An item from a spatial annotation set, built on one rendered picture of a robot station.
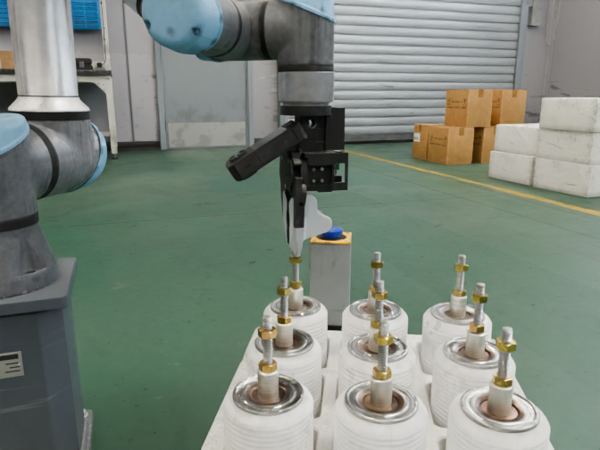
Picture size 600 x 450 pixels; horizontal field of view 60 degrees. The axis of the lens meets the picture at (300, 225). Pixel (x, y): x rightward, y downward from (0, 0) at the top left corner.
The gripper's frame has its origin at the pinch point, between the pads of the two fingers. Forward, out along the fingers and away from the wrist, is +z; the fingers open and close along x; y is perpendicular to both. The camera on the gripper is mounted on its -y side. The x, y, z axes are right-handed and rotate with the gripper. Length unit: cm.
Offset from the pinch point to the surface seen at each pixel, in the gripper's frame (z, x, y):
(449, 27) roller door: -97, 514, 319
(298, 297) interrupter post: 7.6, -1.1, 0.8
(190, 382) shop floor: 34.6, 25.3, -14.7
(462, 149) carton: 23, 308, 219
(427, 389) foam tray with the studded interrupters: 17.7, -13.5, 15.7
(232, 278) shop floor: 35, 84, 1
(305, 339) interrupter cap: 9.1, -11.4, -1.0
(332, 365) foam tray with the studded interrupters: 16.5, -6.0, 4.6
